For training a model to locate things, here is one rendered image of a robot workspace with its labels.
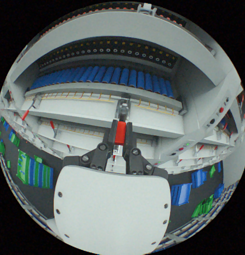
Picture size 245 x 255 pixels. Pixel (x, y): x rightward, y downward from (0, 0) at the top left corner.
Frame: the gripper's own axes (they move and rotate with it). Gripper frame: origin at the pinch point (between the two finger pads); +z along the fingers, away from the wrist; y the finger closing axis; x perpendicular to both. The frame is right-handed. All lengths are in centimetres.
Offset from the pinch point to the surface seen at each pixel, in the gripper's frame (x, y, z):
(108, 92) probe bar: 2.3, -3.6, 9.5
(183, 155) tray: -19.4, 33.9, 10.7
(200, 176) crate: -87, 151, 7
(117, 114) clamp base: 0.0, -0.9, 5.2
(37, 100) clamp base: 1.1, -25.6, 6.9
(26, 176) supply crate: -50, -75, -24
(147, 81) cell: 5.5, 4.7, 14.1
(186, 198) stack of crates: -84, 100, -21
